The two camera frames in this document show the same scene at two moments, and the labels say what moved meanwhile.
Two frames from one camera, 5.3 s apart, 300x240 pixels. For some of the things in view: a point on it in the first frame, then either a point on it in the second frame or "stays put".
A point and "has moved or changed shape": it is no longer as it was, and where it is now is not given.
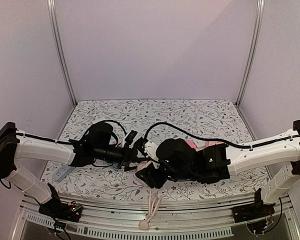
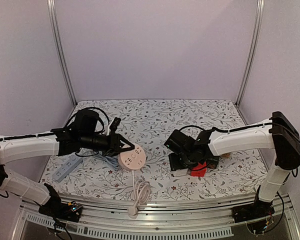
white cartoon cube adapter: [143, 165] has moved or changed shape
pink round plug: [144, 224] → [132, 212]
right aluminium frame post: [260, 12] stays put
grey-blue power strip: [59, 175] stays put
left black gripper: [126, 157] → [114, 145]
